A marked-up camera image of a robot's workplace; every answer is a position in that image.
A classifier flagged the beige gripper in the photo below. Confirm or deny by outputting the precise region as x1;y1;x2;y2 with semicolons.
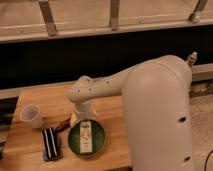
70;108;98;127

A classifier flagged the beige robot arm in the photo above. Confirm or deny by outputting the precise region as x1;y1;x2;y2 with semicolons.
68;55;194;171

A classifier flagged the green round plate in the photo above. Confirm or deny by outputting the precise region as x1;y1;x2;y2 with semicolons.
68;120;106;157

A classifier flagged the translucent plastic cup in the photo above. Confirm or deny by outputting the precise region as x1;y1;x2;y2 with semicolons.
19;105;43;129

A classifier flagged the red brown handled tool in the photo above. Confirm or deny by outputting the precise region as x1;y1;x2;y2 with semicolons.
55;117;71;133

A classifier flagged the left metal bracket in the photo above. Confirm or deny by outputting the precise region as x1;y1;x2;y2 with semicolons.
38;0;57;36

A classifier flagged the metal bracket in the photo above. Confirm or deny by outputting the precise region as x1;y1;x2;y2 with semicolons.
189;0;208;23
38;0;57;36
109;0;120;31

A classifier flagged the middle metal bracket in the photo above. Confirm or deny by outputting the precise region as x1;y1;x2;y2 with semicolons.
109;0;120;31

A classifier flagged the white cable connector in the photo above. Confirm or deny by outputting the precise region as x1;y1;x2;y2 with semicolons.
186;52;197;67

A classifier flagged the black cable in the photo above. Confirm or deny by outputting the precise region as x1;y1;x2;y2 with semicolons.
203;149;213;171

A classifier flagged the right metal bracket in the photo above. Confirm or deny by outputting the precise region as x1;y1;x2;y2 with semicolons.
189;0;208;23

